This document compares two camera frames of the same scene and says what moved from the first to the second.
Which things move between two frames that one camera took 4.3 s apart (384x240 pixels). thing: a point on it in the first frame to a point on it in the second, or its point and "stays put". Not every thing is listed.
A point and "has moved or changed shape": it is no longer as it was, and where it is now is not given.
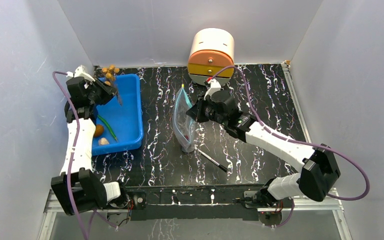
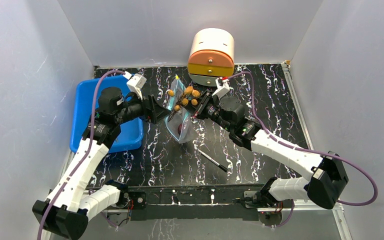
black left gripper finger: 103,92 to 155,111
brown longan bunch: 111,72 to 189,94
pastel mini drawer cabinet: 211,50 stays put
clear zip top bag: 184,126 has moved or changed shape
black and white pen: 220,166 stays put
